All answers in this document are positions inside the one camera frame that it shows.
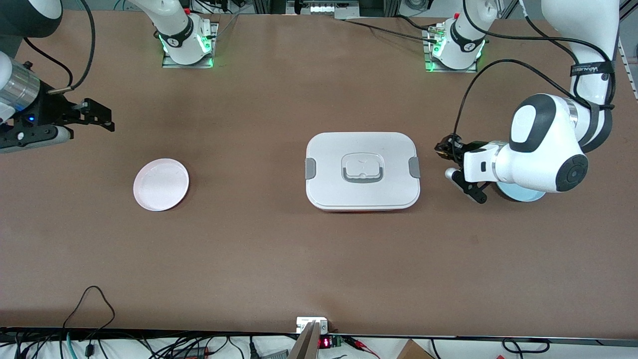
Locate black cable to arm base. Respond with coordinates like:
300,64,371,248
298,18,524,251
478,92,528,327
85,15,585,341
344,15,442,43

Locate white lunch box grey clips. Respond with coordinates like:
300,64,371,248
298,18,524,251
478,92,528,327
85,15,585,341
305,132,421,212

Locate pink round plate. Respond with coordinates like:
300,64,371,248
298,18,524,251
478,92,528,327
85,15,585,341
133,158,190,211

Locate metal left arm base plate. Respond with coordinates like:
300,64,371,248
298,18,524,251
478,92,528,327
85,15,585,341
423,25,479,74

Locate black coiled floor cable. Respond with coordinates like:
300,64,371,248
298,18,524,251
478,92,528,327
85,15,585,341
502,338,551,356

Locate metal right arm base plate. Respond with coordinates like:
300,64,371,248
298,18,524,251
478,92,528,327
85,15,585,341
162,21,220,69

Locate white power strip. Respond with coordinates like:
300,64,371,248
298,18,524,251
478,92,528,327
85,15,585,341
302,0,360,16

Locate aluminium camera post profile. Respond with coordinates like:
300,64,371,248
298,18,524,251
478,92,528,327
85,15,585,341
288,321,322,359

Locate black looped table cable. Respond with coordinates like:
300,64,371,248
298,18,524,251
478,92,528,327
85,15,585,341
62,286,116,345

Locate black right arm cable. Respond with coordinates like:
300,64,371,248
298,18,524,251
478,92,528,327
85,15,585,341
22,0,96,96

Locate white metal mounting bracket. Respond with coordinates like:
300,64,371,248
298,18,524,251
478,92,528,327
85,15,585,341
296,317,329,335

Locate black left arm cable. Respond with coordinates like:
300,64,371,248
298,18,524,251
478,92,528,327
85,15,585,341
451,0,617,150

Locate brown cardboard box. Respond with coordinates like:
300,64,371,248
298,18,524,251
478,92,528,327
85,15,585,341
396,339,435,359

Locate light blue round plate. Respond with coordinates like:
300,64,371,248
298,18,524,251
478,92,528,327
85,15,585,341
496,180,547,202

